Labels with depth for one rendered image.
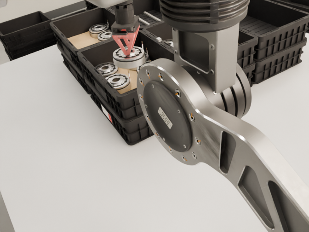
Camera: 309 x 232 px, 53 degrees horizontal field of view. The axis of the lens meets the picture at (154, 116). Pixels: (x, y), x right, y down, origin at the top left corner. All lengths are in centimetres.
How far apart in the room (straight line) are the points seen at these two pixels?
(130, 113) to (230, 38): 61
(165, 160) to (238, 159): 64
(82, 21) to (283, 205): 144
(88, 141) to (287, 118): 75
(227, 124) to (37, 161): 88
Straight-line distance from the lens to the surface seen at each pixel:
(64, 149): 121
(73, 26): 170
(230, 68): 52
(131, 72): 128
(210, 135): 47
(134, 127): 109
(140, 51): 103
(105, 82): 106
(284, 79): 146
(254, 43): 126
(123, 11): 95
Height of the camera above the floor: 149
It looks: 39 degrees down
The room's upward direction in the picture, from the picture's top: 8 degrees counter-clockwise
